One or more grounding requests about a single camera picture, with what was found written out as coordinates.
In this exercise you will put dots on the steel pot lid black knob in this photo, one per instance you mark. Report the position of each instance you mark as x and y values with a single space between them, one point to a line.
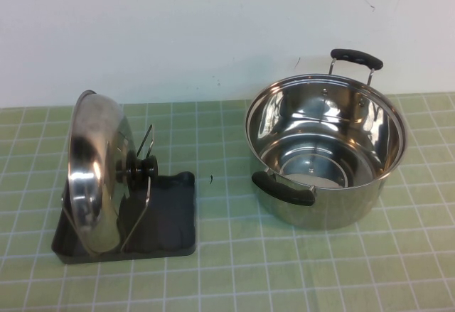
92 170

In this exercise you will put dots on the black plastic drip tray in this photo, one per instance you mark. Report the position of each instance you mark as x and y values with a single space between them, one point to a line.
167 219

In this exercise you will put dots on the green checkered tablecloth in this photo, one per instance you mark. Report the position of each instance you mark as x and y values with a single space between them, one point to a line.
227 273

